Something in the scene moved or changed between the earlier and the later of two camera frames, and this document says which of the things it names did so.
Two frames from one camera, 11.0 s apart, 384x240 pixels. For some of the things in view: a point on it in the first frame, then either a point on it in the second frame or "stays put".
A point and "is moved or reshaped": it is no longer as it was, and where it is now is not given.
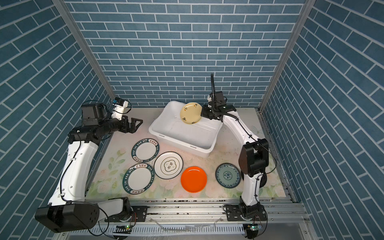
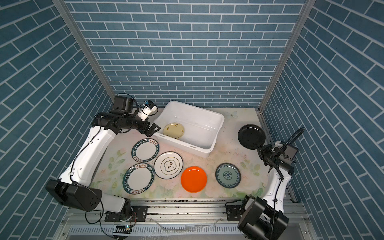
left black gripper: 124,129 -> 151,131
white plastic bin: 200,139 stays put
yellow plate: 191,113 -> 173,129
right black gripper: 204,112 -> 263,149
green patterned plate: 228,175 stays put
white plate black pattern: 168,165 stays put
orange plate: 193,179 stays put
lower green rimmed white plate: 138,178 stays put
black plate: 263,180 is moved or reshaped
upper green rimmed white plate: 145,150 stays put
